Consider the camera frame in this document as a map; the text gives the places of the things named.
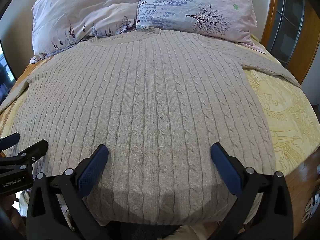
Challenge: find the yellow patterned bedspread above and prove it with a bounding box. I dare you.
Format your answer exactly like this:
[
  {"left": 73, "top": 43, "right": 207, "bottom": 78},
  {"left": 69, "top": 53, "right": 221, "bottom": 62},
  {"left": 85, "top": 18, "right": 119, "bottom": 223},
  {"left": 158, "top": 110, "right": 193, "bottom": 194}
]
[{"left": 0, "top": 34, "right": 320, "bottom": 230}]

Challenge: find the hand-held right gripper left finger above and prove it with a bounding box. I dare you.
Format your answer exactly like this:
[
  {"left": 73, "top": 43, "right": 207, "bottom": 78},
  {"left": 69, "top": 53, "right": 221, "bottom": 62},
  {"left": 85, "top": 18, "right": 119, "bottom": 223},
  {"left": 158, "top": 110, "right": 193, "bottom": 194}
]
[{"left": 26, "top": 144, "right": 112, "bottom": 240}]

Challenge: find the beige cable knit sweater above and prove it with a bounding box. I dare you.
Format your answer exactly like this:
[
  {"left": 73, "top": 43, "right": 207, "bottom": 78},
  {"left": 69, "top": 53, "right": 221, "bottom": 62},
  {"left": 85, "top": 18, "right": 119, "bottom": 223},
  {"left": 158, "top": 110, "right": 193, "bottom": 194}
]
[{"left": 0, "top": 27, "right": 302, "bottom": 227}]

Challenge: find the pale small object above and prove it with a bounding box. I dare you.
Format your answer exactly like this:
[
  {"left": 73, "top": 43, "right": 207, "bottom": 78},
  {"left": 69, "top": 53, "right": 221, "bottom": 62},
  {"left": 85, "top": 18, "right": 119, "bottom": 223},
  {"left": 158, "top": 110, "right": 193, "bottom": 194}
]
[{"left": 302, "top": 192, "right": 320, "bottom": 224}]

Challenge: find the wooden headboard with glass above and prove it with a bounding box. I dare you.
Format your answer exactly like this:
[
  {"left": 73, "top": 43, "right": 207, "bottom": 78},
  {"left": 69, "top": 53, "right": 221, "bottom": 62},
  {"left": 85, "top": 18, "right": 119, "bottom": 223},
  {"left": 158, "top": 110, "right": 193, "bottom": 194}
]
[{"left": 260, "top": 0, "right": 320, "bottom": 85}]

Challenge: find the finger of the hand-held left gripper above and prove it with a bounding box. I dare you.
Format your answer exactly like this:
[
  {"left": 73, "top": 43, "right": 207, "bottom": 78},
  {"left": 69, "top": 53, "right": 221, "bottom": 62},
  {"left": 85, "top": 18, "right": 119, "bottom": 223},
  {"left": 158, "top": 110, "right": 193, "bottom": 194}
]
[
  {"left": 0, "top": 132, "right": 21, "bottom": 152},
  {"left": 0, "top": 139, "right": 49, "bottom": 174}
]

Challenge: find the pink floral pillow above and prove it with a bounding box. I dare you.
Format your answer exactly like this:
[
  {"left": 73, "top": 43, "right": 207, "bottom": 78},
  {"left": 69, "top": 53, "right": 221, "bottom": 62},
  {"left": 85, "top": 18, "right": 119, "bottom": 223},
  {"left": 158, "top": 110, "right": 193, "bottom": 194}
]
[{"left": 30, "top": 0, "right": 141, "bottom": 64}]

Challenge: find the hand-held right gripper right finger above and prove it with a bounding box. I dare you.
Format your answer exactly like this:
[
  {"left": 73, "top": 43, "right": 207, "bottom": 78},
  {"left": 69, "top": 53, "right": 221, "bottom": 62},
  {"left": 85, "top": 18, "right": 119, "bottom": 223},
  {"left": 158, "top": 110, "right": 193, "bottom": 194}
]
[{"left": 211, "top": 142, "right": 293, "bottom": 240}]

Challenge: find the pink tree print pillow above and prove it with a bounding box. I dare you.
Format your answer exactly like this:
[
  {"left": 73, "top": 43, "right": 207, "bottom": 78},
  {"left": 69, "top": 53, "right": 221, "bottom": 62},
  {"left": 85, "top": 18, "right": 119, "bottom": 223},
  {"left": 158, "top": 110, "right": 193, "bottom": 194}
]
[{"left": 135, "top": 0, "right": 267, "bottom": 54}]

